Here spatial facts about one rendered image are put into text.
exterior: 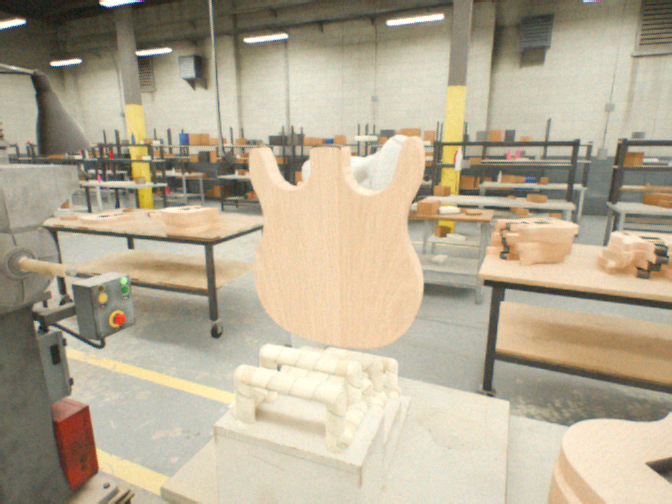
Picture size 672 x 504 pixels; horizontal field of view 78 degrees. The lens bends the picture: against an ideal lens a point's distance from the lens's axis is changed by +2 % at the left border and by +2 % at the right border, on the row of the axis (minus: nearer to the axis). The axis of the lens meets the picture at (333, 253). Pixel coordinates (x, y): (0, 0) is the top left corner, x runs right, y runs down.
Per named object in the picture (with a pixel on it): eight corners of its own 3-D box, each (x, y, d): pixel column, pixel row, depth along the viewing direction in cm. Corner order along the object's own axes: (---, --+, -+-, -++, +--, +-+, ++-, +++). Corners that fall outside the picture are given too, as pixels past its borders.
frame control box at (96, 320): (41, 350, 149) (28, 282, 143) (95, 327, 168) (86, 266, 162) (87, 364, 140) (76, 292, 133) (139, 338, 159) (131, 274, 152)
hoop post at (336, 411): (323, 451, 66) (322, 398, 63) (330, 438, 68) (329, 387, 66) (342, 456, 65) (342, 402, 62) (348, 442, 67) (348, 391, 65)
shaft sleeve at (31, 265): (35, 262, 119) (27, 272, 118) (25, 256, 117) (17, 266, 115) (77, 269, 112) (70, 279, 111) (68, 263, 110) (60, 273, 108)
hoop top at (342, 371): (256, 363, 77) (255, 347, 76) (265, 355, 80) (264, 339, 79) (358, 384, 70) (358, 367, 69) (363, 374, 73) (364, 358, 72)
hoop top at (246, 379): (230, 386, 69) (229, 368, 69) (240, 376, 72) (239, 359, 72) (342, 412, 63) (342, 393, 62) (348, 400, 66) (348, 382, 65)
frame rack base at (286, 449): (217, 508, 76) (210, 426, 71) (259, 452, 89) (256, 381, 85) (361, 557, 67) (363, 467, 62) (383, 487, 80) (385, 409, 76)
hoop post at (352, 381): (340, 420, 73) (340, 372, 71) (346, 409, 76) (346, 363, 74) (358, 424, 72) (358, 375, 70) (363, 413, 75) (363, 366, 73)
